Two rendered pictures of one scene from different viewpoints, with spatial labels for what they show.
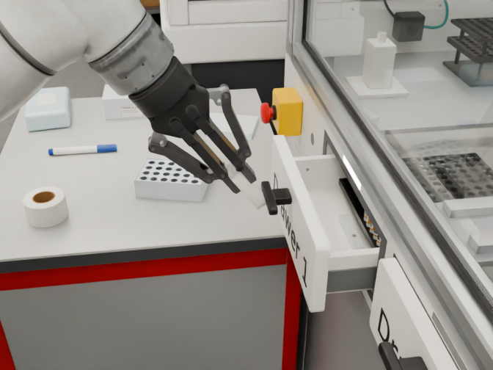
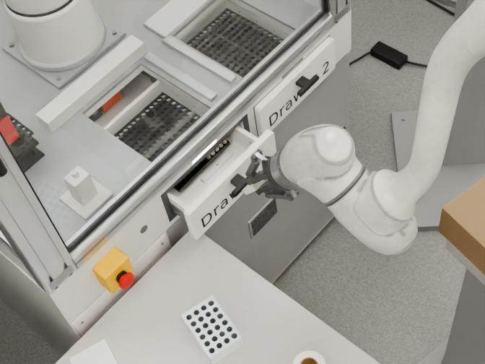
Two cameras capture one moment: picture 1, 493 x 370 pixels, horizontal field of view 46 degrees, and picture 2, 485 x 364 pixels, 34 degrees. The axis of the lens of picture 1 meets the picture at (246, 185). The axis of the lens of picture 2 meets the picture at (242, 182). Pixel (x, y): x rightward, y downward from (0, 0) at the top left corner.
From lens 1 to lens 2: 1.81 m
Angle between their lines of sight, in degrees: 79
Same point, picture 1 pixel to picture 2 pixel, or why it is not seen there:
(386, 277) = (267, 105)
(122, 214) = (268, 332)
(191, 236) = (251, 277)
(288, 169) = (221, 180)
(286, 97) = (115, 259)
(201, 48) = not seen: outside the picture
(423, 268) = (270, 79)
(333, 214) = (201, 189)
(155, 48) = not seen: hidden behind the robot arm
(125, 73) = not seen: hidden behind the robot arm
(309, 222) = (259, 144)
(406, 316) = (283, 90)
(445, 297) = (286, 62)
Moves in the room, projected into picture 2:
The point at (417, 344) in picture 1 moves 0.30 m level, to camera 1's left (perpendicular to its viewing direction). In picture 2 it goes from (291, 84) to (381, 155)
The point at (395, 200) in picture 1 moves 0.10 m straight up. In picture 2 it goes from (245, 96) to (240, 66)
